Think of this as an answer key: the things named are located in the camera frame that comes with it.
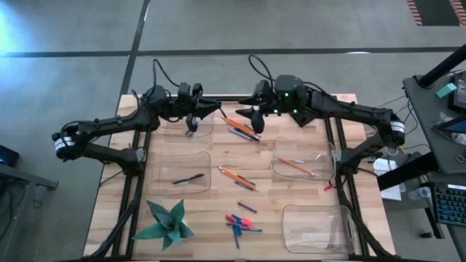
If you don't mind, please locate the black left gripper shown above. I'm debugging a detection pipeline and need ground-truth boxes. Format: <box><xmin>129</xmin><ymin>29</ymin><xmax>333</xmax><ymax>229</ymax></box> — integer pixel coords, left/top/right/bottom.
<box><xmin>169</xmin><ymin>96</ymin><xmax>222</xmax><ymax>135</ymax></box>

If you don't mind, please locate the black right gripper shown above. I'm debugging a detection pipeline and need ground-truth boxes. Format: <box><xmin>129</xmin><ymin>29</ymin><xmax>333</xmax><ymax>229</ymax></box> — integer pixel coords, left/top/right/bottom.
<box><xmin>234</xmin><ymin>95</ymin><xmax>278</xmax><ymax>135</ymax></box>

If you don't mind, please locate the orange pencil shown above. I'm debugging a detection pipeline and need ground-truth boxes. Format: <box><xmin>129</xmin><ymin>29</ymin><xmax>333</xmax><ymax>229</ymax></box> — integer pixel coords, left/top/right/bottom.
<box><xmin>217</xmin><ymin>165</ymin><xmax>258</xmax><ymax>184</ymax></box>
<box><xmin>218</xmin><ymin>167</ymin><xmax>259</xmax><ymax>192</ymax></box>
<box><xmin>224</xmin><ymin>119</ymin><xmax>257</xmax><ymax>137</ymax></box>
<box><xmin>277</xmin><ymin>156</ymin><xmax>317</xmax><ymax>177</ymax></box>
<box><xmin>221</xmin><ymin>116</ymin><xmax>252</xmax><ymax>132</ymax></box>
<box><xmin>222</xmin><ymin>117</ymin><xmax>255</xmax><ymax>135</ymax></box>

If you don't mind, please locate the black pen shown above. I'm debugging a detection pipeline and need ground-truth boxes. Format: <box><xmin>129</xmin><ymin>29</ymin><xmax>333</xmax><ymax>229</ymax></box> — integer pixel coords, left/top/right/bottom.
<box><xmin>171</xmin><ymin>172</ymin><xmax>206</xmax><ymax>186</ymax></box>
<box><xmin>236</xmin><ymin>127</ymin><xmax>262</xmax><ymax>143</ymax></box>

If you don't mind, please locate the small dark blue pen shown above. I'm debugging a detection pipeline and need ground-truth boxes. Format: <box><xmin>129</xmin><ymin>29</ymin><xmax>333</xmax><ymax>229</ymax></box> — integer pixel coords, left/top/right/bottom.
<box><xmin>237</xmin><ymin>202</ymin><xmax>258</xmax><ymax>215</ymax></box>

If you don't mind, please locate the clear plastic bin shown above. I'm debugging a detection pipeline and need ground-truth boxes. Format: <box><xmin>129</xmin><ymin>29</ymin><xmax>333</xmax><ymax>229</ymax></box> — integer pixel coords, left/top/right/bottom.
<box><xmin>282</xmin><ymin>203</ymin><xmax>356</xmax><ymax>255</ymax></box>
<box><xmin>146</xmin><ymin>151</ymin><xmax>213</xmax><ymax>197</ymax></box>
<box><xmin>155</xmin><ymin>103</ymin><xmax>216</xmax><ymax>139</ymax></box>
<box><xmin>272</xmin><ymin>136</ymin><xmax>336</xmax><ymax>182</ymax></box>

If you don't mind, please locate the black hole punch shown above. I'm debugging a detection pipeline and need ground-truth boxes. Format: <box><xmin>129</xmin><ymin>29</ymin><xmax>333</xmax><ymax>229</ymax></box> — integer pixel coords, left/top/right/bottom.
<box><xmin>289</xmin><ymin>107</ymin><xmax>324</xmax><ymax>128</ymax></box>

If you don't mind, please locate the green artificial succulent plant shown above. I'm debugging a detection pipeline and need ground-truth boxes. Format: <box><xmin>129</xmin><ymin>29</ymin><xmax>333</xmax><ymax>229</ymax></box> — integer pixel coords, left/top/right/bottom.
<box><xmin>130</xmin><ymin>199</ymin><xmax>196</xmax><ymax>251</ymax></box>

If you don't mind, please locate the white paper sheet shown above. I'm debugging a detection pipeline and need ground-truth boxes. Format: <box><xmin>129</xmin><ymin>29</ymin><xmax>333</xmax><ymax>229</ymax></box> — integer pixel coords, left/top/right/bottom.
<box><xmin>372</xmin><ymin>157</ymin><xmax>407</xmax><ymax>202</ymax></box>

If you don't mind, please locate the black desk beam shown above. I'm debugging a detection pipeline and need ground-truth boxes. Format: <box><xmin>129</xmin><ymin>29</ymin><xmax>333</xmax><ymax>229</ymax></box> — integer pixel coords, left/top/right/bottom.
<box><xmin>376</xmin><ymin>151</ymin><xmax>441</xmax><ymax>192</ymax></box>

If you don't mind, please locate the grey desk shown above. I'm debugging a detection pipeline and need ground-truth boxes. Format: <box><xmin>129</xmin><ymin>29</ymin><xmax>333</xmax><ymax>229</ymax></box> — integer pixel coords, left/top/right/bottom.
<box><xmin>401</xmin><ymin>68</ymin><xmax>466</xmax><ymax>175</ymax></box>

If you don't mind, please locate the clear plastic bottle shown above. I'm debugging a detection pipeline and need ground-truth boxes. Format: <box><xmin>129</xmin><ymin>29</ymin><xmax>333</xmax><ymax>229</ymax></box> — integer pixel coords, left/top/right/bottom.
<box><xmin>407</xmin><ymin>186</ymin><xmax>433</xmax><ymax>202</ymax></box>

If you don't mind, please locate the teal box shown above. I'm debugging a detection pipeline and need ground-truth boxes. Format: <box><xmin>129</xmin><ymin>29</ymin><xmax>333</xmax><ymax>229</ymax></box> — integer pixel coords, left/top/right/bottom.
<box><xmin>435</xmin><ymin>82</ymin><xmax>458</xmax><ymax>100</ymax></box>

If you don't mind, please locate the black pole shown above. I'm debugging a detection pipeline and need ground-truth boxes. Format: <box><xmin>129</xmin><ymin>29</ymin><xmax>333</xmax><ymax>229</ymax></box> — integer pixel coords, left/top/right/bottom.
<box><xmin>416</xmin><ymin>43</ymin><xmax>466</xmax><ymax>90</ymax></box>

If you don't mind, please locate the grey metal side table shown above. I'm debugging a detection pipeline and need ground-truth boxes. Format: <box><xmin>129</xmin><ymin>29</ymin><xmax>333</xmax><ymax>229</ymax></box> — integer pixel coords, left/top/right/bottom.
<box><xmin>0</xmin><ymin>162</ymin><xmax>60</xmax><ymax>262</ymax></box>

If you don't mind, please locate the dark device with blue light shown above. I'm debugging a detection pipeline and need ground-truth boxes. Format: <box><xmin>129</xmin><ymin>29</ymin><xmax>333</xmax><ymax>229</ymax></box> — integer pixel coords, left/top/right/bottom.
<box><xmin>0</xmin><ymin>144</ymin><xmax>20</xmax><ymax>168</ymax></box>

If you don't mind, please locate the dark tablet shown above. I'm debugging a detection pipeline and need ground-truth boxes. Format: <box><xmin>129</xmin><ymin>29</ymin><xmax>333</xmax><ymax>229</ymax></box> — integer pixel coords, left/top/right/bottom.
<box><xmin>432</xmin><ymin>115</ymin><xmax>466</xmax><ymax>135</ymax></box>

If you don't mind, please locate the black mat with striped edges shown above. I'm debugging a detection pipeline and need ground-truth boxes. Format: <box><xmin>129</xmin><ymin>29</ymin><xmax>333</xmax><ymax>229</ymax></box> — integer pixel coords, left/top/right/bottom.
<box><xmin>406</xmin><ymin>0</ymin><xmax>466</xmax><ymax>28</ymax></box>

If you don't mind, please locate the dark screen device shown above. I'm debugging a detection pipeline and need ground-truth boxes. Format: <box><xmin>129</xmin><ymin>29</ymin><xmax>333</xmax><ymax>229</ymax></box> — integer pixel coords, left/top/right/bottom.
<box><xmin>447</xmin><ymin>71</ymin><xmax>466</xmax><ymax>114</ymax></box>

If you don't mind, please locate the clear plastic bag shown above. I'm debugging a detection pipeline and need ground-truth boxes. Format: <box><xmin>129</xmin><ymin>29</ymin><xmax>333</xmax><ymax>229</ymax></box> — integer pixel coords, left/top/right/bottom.
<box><xmin>438</xmin><ymin>111</ymin><xmax>466</xmax><ymax>146</ymax></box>

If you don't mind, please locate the black keyboard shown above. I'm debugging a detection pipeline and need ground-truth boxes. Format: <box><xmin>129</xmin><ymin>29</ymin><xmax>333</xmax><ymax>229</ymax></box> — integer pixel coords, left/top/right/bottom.
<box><xmin>430</xmin><ymin>181</ymin><xmax>466</xmax><ymax>227</ymax></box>

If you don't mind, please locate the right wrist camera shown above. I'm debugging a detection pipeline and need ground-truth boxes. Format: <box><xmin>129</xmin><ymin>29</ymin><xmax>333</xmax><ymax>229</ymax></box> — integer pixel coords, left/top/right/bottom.
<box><xmin>253</xmin><ymin>79</ymin><xmax>274</xmax><ymax>98</ymax></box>

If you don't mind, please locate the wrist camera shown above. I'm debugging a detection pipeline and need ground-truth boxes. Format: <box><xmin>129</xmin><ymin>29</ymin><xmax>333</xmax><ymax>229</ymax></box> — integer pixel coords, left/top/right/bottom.
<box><xmin>177</xmin><ymin>82</ymin><xmax>204</xmax><ymax>100</ymax></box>
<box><xmin>253</xmin><ymin>79</ymin><xmax>274</xmax><ymax>98</ymax></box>

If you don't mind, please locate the black aluminium table frame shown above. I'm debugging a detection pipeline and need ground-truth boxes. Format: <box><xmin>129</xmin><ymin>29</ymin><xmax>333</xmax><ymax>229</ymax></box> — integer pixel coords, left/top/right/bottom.
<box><xmin>83</xmin><ymin>86</ymin><xmax>398</xmax><ymax>262</ymax></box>

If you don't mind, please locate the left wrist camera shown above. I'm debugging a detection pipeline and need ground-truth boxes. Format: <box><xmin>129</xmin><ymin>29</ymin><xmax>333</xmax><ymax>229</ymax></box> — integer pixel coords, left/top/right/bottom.
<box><xmin>177</xmin><ymin>82</ymin><xmax>204</xmax><ymax>100</ymax></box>

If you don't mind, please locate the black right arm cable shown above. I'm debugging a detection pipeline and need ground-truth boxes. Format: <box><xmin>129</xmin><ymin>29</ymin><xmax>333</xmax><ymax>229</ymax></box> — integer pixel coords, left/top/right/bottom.
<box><xmin>248</xmin><ymin>54</ymin><xmax>274</xmax><ymax>83</ymax></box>

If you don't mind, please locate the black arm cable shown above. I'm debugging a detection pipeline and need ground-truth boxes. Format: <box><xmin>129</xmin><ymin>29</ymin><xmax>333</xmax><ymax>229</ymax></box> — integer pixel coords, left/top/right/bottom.
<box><xmin>151</xmin><ymin>57</ymin><xmax>181</xmax><ymax>89</ymax></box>
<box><xmin>248</xmin><ymin>54</ymin><xmax>274</xmax><ymax>83</ymax></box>

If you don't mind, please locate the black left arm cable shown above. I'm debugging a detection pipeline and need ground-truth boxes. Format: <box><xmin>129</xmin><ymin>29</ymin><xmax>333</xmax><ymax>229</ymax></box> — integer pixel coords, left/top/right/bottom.
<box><xmin>151</xmin><ymin>57</ymin><xmax>181</xmax><ymax>89</ymax></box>

